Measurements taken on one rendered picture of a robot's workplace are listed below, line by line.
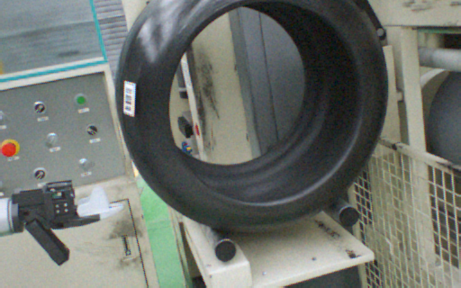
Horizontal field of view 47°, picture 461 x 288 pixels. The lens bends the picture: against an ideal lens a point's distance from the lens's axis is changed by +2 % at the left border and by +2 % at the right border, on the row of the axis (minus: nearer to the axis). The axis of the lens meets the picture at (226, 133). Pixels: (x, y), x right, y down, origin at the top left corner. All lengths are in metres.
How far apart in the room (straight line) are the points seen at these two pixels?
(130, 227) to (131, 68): 0.82
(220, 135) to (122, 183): 0.42
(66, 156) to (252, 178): 0.64
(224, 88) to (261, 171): 0.24
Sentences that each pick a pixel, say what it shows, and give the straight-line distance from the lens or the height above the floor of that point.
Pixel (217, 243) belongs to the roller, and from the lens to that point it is 1.10.
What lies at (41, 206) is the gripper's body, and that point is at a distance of 1.14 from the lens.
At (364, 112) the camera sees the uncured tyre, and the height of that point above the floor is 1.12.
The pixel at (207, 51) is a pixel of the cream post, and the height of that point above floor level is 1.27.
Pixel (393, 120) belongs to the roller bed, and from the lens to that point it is 1.52.
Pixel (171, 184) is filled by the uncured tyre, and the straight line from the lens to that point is 1.03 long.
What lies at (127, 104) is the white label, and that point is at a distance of 1.00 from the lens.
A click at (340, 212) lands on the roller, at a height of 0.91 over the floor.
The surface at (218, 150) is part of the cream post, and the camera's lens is 1.42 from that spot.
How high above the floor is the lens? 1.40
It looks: 14 degrees down
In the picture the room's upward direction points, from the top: 10 degrees counter-clockwise
